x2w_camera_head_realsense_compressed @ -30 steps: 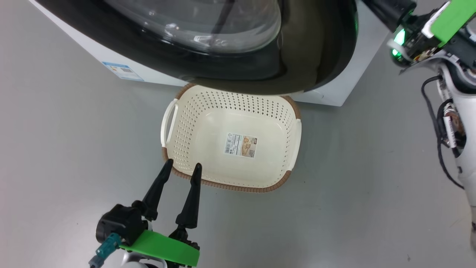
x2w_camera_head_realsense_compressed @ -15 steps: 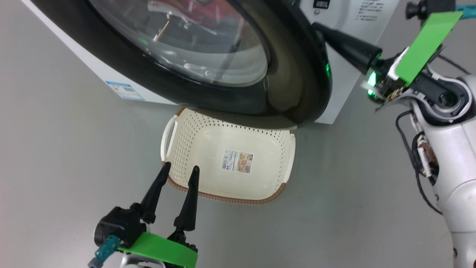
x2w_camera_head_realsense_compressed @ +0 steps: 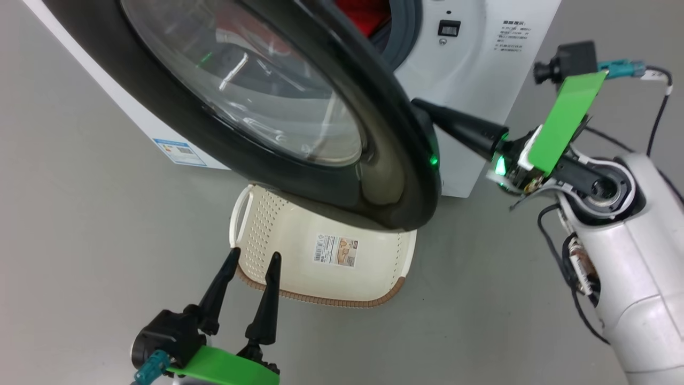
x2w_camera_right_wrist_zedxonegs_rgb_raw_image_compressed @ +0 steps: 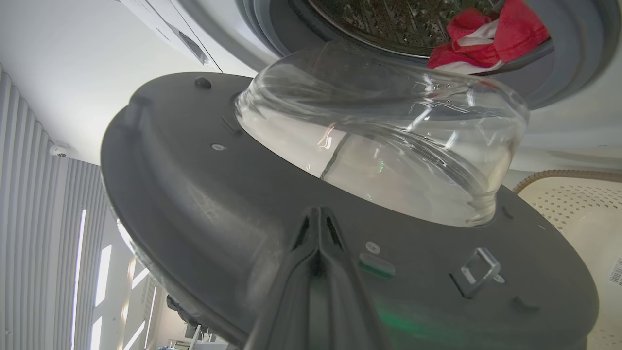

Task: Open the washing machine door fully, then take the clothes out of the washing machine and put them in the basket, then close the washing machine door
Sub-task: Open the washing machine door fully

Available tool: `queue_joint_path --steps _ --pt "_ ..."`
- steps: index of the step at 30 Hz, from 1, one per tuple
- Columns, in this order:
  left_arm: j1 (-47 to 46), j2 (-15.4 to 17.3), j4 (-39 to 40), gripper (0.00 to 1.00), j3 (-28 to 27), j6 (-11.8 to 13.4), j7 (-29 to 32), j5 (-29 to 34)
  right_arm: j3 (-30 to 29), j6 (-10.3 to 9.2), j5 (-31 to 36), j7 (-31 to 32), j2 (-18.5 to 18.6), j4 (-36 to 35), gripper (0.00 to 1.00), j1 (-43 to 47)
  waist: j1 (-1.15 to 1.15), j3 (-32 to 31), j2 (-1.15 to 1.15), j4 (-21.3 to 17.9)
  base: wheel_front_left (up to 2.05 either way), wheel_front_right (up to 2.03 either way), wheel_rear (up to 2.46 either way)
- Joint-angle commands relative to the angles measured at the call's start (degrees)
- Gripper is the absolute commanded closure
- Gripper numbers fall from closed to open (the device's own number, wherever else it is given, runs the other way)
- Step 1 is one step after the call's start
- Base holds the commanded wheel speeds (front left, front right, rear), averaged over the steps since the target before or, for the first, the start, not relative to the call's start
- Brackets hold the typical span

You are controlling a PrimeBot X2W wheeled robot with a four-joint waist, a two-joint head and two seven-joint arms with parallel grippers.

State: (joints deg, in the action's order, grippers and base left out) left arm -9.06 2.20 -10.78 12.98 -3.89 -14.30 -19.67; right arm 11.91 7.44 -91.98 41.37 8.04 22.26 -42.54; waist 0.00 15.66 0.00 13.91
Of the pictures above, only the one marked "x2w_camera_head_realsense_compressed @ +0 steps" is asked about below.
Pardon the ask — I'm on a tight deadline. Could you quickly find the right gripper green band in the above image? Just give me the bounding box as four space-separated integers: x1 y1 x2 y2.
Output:
411 71 609 196

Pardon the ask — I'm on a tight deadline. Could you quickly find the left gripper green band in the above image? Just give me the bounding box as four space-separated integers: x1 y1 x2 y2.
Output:
167 247 282 385

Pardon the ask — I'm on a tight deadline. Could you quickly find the black round glass washer door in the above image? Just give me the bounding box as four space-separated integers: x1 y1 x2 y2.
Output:
43 0 443 232

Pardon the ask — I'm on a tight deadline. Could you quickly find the red and white garment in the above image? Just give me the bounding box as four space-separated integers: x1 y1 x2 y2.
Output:
334 0 392 38

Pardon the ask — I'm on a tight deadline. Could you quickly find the white front-load washing machine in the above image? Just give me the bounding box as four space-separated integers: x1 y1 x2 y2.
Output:
21 0 562 199

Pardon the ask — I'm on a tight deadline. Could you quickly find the cream perforated laundry basket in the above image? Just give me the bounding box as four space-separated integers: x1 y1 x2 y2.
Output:
230 183 418 309

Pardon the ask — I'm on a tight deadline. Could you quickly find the teal plug camera cable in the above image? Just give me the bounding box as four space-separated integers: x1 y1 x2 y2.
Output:
597 58 674 157
131 350 172 385

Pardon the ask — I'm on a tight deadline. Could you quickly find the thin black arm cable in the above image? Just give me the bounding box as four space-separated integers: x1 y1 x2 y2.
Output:
537 203 611 345

